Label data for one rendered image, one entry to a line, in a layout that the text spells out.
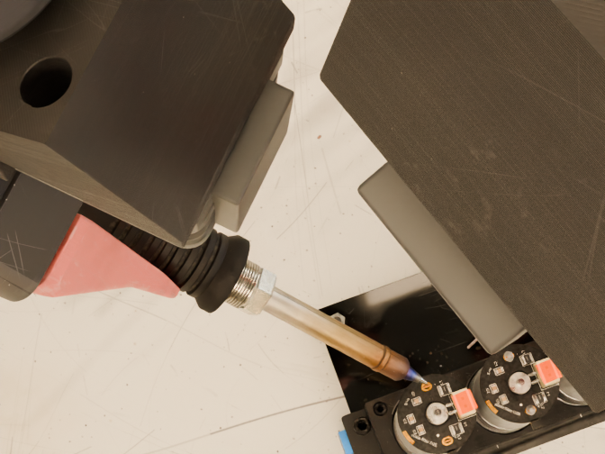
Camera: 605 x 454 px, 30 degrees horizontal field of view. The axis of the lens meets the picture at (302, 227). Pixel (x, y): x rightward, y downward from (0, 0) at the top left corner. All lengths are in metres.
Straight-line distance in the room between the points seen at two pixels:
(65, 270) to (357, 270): 0.19
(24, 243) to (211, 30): 0.09
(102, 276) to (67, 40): 0.12
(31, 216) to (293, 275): 0.20
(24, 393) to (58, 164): 0.28
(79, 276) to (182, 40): 0.11
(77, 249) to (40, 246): 0.01
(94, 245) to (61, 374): 0.17
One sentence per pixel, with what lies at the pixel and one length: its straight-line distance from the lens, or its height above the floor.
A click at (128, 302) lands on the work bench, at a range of 0.44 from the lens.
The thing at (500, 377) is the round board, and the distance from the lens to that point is 0.37.
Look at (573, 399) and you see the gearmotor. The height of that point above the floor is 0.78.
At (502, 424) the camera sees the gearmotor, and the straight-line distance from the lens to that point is 0.38.
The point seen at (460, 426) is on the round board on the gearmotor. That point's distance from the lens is 0.36.
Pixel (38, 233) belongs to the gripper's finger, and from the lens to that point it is 0.25.
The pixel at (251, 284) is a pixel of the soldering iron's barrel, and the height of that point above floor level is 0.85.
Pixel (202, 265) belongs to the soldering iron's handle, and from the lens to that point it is 0.32.
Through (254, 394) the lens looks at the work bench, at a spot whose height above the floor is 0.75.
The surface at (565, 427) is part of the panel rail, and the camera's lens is 0.37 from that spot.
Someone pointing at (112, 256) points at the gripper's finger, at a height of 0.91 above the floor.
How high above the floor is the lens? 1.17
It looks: 75 degrees down
